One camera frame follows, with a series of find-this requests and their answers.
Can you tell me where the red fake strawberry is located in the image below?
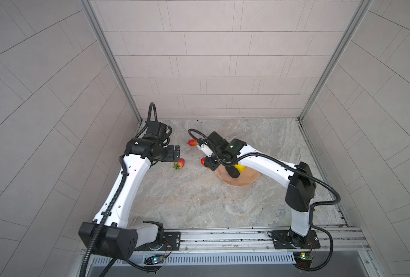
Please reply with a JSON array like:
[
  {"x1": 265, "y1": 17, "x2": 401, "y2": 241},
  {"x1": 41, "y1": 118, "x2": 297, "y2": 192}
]
[{"x1": 173, "y1": 158, "x2": 185, "y2": 170}]

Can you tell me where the dark fake avocado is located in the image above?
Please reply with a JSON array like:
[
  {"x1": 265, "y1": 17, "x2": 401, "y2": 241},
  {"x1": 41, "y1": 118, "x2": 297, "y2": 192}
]
[{"x1": 225, "y1": 166, "x2": 240, "y2": 178}]

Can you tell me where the yellow fake lemon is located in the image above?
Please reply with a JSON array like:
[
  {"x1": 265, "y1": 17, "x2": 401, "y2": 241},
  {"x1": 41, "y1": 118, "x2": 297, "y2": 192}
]
[{"x1": 235, "y1": 165, "x2": 247, "y2": 173}]

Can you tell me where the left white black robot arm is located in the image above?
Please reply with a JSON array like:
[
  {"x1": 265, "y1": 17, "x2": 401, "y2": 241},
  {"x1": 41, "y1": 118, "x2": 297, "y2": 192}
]
[{"x1": 79, "y1": 138, "x2": 180, "y2": 260}]

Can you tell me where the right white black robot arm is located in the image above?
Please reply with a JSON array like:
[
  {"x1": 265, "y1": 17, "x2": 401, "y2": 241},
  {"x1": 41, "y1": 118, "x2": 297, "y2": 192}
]
[{"x1": 196, "y1": 132, "x2": 316, "y2": 248}]

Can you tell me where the pink scalloped fruit bowl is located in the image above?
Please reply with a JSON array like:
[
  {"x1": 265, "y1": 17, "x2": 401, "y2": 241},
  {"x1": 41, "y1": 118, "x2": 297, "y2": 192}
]
[{"x1": 210, "y1": 138, "x2": 261, "y2": 188}]

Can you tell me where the left green circuit board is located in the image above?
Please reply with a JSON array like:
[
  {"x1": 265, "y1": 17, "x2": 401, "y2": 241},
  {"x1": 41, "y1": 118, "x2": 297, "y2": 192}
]
[{"x1": 144, "y1": 255, "x2": 166, "y2": 265}]

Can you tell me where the green circuit board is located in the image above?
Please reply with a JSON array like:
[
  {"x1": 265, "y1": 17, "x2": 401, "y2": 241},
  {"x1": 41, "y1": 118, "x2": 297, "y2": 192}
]
[
  {"x1": 144, "y1": 255, "x2": 166, "y2": 265},
  {"x1": 293, "y1": 252, "x2": 314, "y2": 269}
]

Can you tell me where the right green circuit board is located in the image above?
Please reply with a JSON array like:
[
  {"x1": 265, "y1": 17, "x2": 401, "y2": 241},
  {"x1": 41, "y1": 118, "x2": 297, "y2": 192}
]
[{"x1": 293, "y1": 252, "x2": 314, "y2": 269}]

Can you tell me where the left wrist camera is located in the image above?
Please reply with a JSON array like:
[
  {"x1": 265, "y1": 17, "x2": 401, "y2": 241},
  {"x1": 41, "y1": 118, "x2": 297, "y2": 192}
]
[{"x1": 143, "y1": 121, "x2": 172, "y2": 145}]

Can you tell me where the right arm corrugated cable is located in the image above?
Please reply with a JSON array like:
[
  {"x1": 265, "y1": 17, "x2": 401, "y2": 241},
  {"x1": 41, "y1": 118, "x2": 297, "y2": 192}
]
[{"x1": 187, "y1": 128, "x2": 341, "y2": 272}]

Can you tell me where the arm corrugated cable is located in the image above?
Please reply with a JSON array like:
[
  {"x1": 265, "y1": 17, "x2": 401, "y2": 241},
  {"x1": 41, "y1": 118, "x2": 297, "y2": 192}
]
[
  {"x1": 187, "y1": 128, "x2": 341, "y2": 272},
  {"x1": 79, "y1": 102, "x2": 158, "y2": 277}
]

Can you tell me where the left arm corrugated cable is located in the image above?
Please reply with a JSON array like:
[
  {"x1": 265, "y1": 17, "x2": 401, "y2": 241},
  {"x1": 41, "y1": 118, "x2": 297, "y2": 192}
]
[{"x1": 79, "y1": 102, "x2": 158, "y2": 277}]

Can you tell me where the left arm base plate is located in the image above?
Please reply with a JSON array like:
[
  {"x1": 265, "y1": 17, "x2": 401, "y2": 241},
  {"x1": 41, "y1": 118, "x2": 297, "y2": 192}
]
[{"x1": 136, "y1": 232, "x2": 181, "y2": 251}]

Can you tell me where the aluminium mounting rail frame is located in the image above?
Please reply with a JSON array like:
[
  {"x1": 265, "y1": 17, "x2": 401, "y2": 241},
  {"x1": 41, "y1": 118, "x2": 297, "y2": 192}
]
[{"x1": 80, "y1": 225, "x2": 383, "y2": 277}]

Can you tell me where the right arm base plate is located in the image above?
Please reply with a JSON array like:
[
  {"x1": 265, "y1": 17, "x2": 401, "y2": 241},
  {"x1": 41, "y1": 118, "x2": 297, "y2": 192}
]
[{"x1": 267, "y1": 229, "x2": 320, "y2": 249}]

